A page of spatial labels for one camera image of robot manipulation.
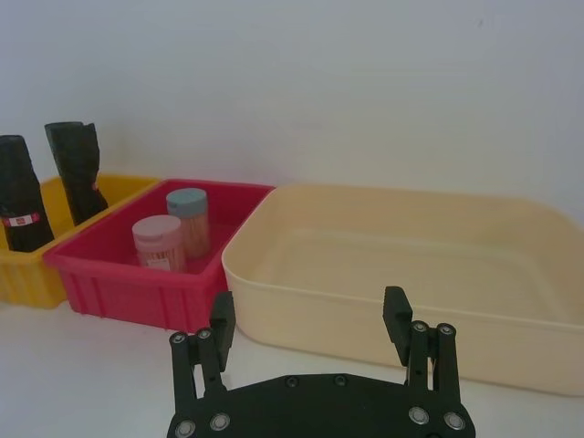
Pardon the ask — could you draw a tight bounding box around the red plastic bin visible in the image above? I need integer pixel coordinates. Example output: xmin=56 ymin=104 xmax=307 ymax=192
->
xmin=43 ymin=178 xmax=276 ymax=332

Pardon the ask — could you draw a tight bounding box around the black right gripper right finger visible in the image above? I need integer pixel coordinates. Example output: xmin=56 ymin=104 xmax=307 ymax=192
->
xmin=381 ymin=286 xmax=466 ymax=415

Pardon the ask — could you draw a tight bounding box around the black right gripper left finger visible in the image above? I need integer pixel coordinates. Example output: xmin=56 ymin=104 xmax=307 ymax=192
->
xmin=168 ymin=290 xmax=237 ymax=420

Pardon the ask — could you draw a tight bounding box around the pink-lidded toothpick jar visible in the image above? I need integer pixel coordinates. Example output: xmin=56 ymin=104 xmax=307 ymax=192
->
xmin=131 ymin=214 xmax=187 ymax=274

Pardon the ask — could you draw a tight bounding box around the yellow plastic bin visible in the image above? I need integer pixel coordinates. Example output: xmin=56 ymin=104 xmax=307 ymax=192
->
xmin=0 ymin=172 xmax=162 ymax=310

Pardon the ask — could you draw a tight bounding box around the blue-lidded toothpick jar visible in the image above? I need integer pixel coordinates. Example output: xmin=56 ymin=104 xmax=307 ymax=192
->
xmin=165 ymin=188 xmax=212 ymax=261

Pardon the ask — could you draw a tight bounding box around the cream plastic bin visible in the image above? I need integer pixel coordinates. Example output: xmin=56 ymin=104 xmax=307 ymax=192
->
xmin=221 ymin=183 xmax=584 ymax=397

